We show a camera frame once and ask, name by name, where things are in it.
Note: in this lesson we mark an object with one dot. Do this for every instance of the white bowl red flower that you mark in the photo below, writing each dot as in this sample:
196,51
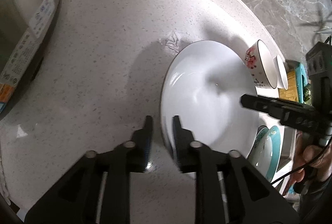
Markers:
259,61

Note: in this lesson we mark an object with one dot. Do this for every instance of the stainless steel rice cooker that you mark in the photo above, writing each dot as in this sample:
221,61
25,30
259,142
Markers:
26,27

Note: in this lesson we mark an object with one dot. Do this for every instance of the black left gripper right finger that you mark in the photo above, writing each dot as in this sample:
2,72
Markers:
228,188

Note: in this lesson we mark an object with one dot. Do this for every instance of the large white plate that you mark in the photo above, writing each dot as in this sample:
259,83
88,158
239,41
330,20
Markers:
203,86

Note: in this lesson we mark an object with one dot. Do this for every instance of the teal rimmed plate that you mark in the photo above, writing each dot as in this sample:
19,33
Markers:
265,154

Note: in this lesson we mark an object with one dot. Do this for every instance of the green leafy vegetables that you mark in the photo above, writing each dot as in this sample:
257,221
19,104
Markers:
307,94

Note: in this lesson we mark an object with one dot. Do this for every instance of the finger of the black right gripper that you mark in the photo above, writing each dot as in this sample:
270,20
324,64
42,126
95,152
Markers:
277,108

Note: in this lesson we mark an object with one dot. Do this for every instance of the person's right hand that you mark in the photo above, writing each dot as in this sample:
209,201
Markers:
305,154

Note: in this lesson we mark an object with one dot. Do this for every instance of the teal colander basket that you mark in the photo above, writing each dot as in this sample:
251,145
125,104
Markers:
300,80

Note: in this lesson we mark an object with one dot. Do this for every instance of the small white bowl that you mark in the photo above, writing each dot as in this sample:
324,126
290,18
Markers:
282,79

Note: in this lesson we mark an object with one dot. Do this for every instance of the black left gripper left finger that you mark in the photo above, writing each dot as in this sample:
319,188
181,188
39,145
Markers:
96,188

